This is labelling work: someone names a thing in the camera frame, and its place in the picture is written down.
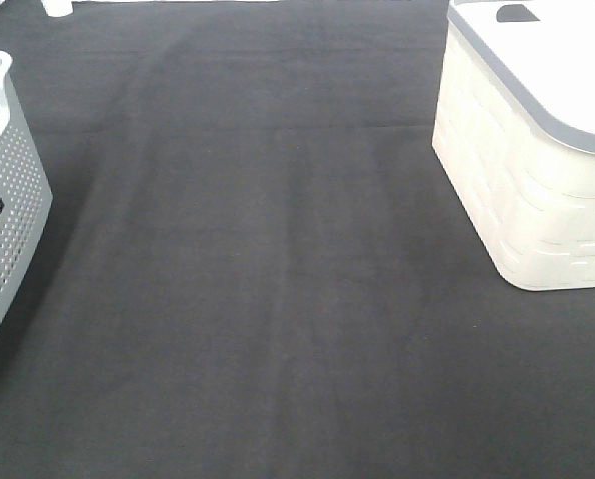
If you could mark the black table cloth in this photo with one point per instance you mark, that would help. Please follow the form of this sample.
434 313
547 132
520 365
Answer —
256 267

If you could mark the cream woven-pattern storage box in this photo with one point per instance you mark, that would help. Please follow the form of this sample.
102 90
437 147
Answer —
530 198

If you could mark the grey perforated plastic basket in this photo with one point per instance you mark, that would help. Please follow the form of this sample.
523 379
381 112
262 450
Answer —
25 194

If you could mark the white lid with grey rim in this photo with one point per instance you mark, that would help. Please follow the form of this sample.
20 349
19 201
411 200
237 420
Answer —
543 52

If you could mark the white cylinder at table edge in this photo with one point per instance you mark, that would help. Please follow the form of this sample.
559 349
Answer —
57 8

